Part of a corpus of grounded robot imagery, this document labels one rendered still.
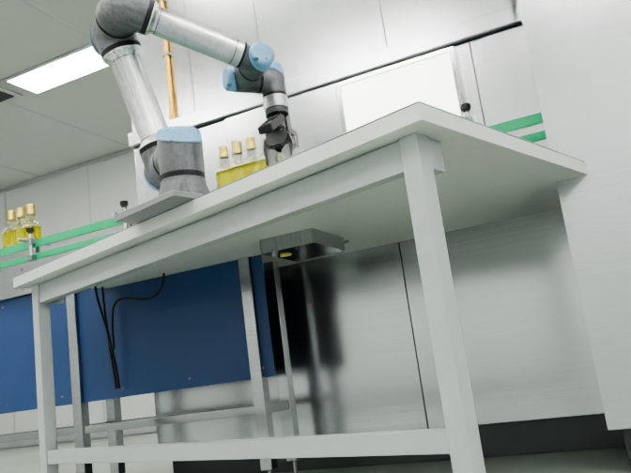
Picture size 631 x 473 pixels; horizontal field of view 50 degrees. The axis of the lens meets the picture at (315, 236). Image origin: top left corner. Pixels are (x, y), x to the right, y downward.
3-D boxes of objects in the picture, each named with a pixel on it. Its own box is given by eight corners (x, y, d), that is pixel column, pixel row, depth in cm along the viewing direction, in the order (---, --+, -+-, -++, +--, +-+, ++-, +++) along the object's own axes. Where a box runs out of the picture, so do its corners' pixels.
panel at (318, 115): (472, 144, 222) (454, 49, 228) (470, 142, 219) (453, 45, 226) (238, 205, 258) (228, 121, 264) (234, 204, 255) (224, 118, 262)
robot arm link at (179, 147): (164, 168, 169) (161, 117, 172) (153, 184, 181) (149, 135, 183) (211, 169, 174) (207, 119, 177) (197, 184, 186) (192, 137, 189)
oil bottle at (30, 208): (44, 270, 280) (40, 204, 285) (33, 269, 275) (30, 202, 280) (34, 272, 282) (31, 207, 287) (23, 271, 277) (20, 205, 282)
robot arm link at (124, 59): (162, 187, 180) (88, 0, 183) (150, 202, 193) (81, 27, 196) (203, 175, 186) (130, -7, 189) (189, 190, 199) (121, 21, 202)
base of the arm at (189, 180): (185, 202, 165) (181, 163, 167) (143, 216, 173) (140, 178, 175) (227, 209, 177) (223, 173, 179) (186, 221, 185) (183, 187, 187)
